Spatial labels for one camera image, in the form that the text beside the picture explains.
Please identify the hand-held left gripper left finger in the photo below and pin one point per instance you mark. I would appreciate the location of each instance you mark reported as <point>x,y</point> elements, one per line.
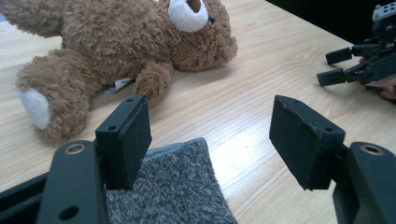
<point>121,146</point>

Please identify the brown teddy bear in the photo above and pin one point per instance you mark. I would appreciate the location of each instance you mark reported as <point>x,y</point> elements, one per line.
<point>124,40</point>

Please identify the grey fuzzy cloth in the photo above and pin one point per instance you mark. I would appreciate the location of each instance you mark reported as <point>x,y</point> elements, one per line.
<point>174,189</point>

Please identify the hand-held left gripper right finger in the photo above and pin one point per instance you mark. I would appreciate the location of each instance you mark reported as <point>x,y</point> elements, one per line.
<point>303,143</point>

